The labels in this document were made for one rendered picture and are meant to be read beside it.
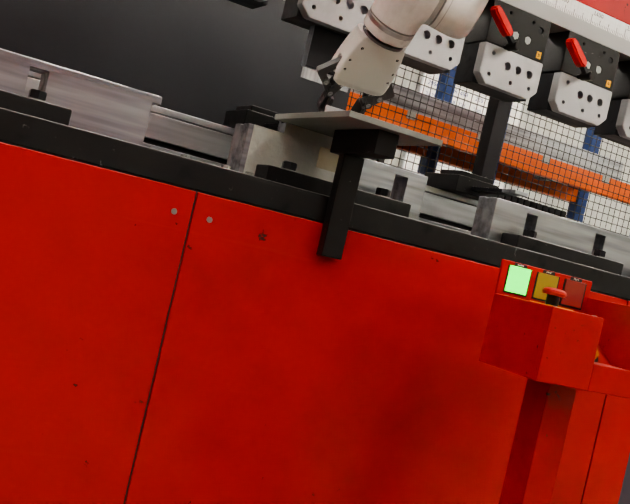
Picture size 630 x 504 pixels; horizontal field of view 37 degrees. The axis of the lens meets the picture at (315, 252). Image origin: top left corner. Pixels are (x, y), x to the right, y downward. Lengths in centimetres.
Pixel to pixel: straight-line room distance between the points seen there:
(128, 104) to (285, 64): 77
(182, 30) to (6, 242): 91
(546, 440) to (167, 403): 62
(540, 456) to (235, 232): 62
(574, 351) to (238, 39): 110
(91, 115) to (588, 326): 86
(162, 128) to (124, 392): 59
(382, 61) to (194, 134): 48
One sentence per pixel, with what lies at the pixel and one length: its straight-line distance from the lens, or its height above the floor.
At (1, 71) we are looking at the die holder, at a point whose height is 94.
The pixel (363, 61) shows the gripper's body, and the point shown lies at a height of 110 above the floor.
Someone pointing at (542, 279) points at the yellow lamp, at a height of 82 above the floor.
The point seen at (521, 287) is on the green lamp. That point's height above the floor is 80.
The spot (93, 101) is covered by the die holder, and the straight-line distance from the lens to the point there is 154.
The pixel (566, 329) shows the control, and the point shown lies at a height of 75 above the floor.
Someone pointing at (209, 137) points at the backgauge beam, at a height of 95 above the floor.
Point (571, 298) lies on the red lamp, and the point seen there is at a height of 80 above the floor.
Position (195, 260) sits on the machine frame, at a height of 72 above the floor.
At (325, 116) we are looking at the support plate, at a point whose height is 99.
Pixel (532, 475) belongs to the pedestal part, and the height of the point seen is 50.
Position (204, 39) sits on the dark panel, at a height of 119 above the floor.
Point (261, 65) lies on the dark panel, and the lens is 223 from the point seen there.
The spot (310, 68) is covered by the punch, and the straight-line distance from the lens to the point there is 172.
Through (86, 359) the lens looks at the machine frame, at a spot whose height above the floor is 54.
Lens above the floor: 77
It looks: level
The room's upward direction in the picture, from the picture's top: 13 degrees clockwise
